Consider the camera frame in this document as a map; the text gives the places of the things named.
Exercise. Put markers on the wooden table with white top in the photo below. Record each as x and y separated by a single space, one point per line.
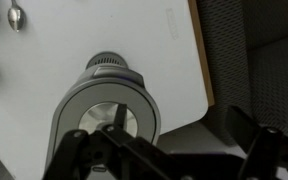
84 33

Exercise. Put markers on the metal spoon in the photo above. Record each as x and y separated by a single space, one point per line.
16 16

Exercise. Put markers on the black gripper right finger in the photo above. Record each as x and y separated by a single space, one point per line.
270 153

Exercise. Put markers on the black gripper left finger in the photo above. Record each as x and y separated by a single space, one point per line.
84 153

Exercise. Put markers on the dark grey sofa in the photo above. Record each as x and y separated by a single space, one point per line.
260 60

